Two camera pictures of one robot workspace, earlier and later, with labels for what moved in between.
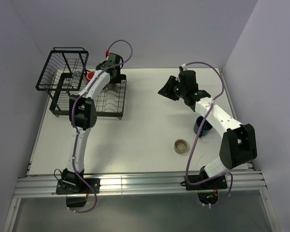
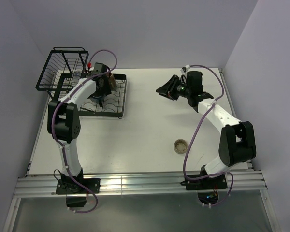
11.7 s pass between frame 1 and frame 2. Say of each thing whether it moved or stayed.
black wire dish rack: stayed
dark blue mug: moved
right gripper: stayed
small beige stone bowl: stayed
